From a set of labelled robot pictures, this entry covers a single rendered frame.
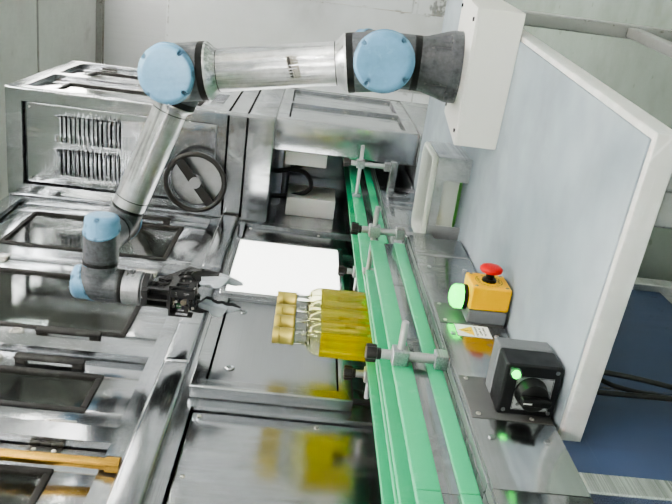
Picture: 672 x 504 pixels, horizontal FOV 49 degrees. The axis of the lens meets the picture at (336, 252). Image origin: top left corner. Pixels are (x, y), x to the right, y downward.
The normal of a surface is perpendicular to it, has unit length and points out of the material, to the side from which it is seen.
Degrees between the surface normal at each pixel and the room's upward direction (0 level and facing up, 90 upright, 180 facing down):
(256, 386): 90
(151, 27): 90
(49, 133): 90
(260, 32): 90
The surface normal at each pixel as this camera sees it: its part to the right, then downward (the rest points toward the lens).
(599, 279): -0.99, -0.11
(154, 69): -0.18, 0.28
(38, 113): 0.02, 0.36
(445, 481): 0.12, -0.93
